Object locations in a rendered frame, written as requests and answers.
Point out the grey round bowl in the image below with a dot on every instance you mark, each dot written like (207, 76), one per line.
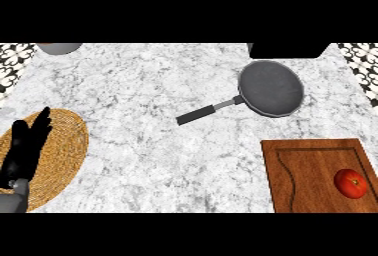
(58, 47)

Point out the round woven wicker placemat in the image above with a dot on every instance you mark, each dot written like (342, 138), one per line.
(61, 156)

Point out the black appliance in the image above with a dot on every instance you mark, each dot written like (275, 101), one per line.
(289, 50)

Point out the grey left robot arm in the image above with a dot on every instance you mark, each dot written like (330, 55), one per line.
(14, 198)

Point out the brown wooden cutting board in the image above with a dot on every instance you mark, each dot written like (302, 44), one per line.
(315, 176)

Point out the grey frying pan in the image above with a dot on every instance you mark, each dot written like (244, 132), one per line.
(271, 88)

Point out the red tomato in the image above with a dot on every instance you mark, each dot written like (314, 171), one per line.
(351, 183)

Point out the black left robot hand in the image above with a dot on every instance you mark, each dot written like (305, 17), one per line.
(26, 146)

